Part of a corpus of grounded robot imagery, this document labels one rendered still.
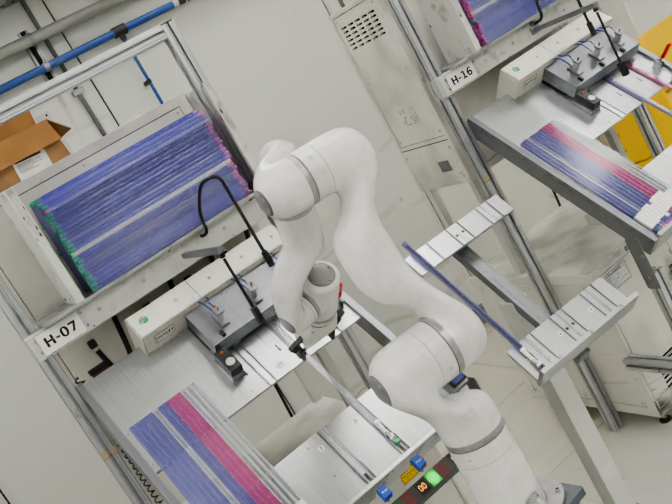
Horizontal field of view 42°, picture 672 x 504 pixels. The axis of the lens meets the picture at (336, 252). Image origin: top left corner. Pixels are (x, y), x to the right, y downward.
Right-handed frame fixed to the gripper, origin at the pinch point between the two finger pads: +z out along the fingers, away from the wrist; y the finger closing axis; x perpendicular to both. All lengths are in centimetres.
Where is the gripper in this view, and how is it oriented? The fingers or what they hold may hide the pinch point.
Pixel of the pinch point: (315, 344)
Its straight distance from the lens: 214.2
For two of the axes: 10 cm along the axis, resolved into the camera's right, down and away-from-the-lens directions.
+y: -7.5, 5.2, -4.1
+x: 6.6, 6.4, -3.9
